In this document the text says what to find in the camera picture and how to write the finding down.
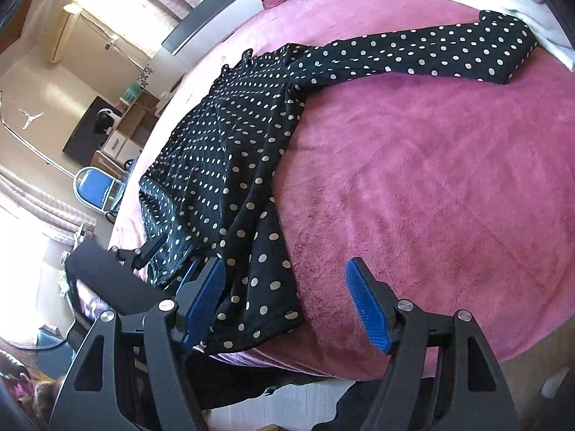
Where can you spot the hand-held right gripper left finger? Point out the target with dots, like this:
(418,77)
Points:
(206,301)

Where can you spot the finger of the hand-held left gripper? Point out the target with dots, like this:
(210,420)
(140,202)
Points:
(186,274)
(146,253)

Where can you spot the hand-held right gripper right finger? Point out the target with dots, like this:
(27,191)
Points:
(370,309)

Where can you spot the black polka dot garment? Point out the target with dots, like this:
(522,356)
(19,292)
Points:
(233,166)

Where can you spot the blue folding chair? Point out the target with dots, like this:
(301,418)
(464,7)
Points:
(92,188)

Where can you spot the sheer side curtain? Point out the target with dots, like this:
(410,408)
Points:
(45,206)

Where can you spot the white drawer cabinet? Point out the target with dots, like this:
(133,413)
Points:
(121,146)

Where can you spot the black monitor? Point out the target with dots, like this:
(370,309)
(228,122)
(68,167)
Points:
(83,139)

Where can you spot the pink bed blanket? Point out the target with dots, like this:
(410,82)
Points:
(426,188)

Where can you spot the white headphones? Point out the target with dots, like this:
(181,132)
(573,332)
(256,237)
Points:
(107,119)

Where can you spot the wooden desk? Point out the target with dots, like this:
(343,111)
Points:
(143,107)

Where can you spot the white curved pole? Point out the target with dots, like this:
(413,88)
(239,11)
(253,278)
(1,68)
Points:
(36,146)

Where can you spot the teal box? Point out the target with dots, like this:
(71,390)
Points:
(131,93)

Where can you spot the wall air conditioner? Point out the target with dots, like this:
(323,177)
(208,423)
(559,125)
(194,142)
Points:
(65,31)

